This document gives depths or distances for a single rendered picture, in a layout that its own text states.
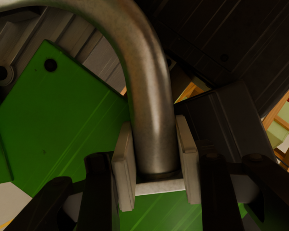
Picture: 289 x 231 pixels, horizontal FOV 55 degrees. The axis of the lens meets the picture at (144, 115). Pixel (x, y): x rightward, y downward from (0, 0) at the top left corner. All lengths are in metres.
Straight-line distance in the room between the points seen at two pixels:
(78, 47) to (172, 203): 0.15
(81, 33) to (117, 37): 0.07
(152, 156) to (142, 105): 0.03
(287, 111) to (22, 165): 3.63
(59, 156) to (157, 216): 0.09
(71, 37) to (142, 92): 0.10
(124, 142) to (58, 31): 0.12
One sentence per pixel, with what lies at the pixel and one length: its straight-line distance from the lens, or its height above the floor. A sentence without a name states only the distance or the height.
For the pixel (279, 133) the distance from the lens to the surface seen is 3.51.
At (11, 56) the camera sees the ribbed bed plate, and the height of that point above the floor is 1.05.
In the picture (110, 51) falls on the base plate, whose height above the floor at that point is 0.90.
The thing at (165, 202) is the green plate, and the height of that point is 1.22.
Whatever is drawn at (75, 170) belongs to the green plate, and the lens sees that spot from 0.24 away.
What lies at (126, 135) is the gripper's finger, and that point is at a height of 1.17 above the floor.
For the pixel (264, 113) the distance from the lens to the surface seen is 0.28.
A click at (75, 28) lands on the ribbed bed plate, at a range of 0.25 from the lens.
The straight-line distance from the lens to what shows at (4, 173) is 0.26.
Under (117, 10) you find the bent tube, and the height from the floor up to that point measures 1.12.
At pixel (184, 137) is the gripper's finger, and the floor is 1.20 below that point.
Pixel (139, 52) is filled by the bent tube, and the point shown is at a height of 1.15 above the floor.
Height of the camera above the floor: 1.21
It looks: 13 degrees down
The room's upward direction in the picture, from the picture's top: 130 degrees clockwise
